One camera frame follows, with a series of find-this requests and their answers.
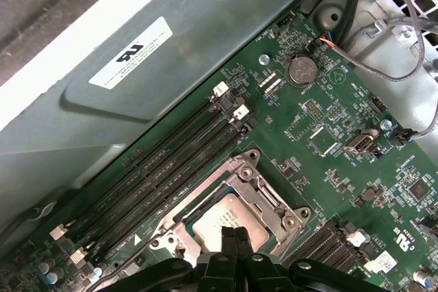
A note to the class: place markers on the black PC case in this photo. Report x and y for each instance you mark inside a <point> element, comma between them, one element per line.
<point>137,49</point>

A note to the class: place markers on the silver internal USB port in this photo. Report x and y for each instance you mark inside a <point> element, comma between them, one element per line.
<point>359,143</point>

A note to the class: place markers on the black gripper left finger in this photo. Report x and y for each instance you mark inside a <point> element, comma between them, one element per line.
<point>219,271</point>

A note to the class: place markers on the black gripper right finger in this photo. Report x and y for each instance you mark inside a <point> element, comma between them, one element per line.
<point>256,271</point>

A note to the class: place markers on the silver coin battery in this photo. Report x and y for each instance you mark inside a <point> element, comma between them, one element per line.
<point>301,69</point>

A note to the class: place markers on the CPU socket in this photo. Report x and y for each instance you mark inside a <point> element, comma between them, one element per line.
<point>205,184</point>

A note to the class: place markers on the green motherboard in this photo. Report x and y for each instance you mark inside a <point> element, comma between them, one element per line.
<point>280,134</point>

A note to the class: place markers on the black RAM slot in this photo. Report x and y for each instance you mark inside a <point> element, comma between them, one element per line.
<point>147,157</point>
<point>154,170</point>
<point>337,254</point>
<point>309,245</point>
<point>167,198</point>
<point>161,184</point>

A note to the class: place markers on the silver CPU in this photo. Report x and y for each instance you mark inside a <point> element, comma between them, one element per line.
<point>219,216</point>

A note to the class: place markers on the silver motherboard screw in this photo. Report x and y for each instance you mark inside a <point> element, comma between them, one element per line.
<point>386,123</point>
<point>263,59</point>

